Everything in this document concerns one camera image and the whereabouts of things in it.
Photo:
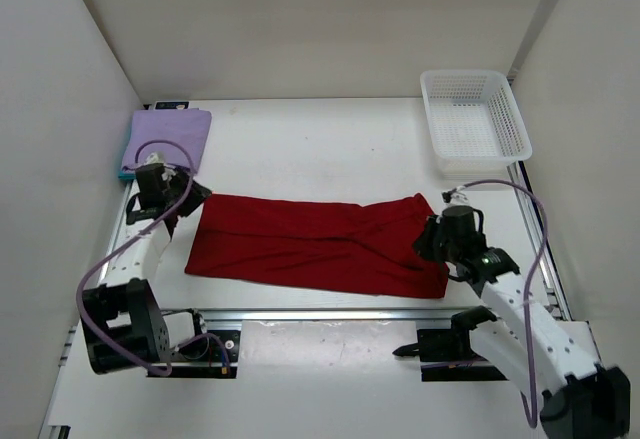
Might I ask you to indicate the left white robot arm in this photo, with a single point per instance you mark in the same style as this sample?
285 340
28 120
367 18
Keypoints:
123 325

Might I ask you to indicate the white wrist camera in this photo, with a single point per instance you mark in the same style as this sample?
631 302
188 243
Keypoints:
455 197
156 157

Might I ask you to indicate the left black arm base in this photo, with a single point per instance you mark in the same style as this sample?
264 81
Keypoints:
201 346

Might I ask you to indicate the teal t shirt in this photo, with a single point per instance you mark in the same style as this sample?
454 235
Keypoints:
126 175

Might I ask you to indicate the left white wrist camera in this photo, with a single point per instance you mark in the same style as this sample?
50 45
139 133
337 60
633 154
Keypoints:
156 157

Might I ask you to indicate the white plastic basket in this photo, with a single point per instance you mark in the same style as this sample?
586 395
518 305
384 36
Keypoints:
474 122

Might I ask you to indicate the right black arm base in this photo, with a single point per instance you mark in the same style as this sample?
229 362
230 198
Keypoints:
446 355

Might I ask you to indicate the dark label sticker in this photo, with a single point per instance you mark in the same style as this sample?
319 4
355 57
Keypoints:
171 105

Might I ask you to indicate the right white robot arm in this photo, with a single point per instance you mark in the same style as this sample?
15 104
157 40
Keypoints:
567 387

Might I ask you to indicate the red t shirt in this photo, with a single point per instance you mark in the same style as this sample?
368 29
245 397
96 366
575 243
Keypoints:
338 247

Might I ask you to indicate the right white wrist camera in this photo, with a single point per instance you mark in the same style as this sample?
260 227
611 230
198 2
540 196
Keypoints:
455 197

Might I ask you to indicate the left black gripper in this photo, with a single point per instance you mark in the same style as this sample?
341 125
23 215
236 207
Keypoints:
197 195

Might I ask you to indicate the lilac t shirt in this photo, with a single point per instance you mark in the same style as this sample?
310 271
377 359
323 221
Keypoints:
179 136

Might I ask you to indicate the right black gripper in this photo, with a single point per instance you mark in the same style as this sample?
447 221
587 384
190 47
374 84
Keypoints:
421 246

